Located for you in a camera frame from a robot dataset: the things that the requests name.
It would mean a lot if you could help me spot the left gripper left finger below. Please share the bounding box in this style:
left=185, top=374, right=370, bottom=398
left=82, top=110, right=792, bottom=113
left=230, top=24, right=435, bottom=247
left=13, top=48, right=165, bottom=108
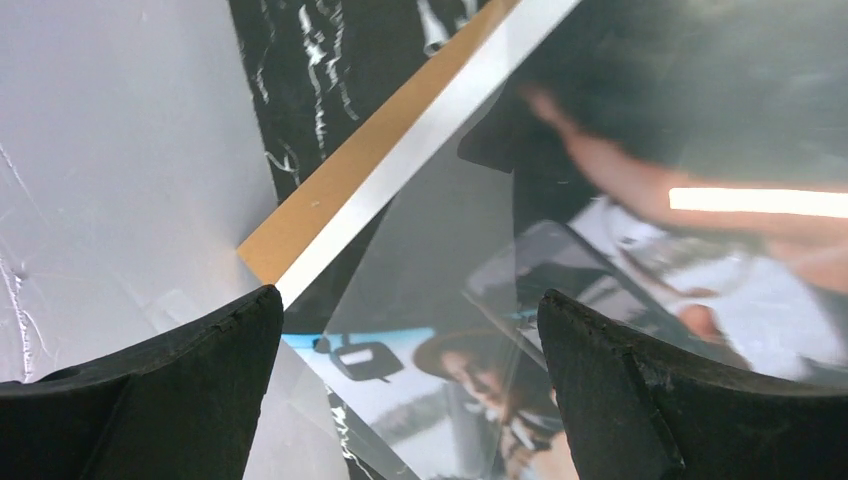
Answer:
left=1, top=285, right=284, bottom=479

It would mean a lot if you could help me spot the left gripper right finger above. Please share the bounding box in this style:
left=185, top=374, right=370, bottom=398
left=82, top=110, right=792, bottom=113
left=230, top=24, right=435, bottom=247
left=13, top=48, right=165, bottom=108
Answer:
left=537, top=290, right=847, bottom=479

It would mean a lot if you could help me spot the clear plastic sheet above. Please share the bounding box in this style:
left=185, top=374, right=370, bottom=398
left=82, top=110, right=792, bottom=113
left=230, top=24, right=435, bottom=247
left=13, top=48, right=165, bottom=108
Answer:
left=241, top=79, right=848, bottom=480

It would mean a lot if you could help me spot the printed photo with white border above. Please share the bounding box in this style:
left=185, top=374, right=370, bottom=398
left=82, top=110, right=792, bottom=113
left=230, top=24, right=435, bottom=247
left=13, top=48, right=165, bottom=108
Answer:
left=285, top=1, right=847, bottom=479

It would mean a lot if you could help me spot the brown cardboard backing board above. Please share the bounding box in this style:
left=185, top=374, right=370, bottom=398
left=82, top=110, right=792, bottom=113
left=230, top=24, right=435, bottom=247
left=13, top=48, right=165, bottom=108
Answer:
left=238, top=1, right=517, bottom=284

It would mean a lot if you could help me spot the black marble pattern mat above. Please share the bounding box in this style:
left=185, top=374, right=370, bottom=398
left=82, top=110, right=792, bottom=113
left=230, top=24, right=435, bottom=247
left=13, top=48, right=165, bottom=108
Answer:
left=229, top=0, right=484, bottom=201

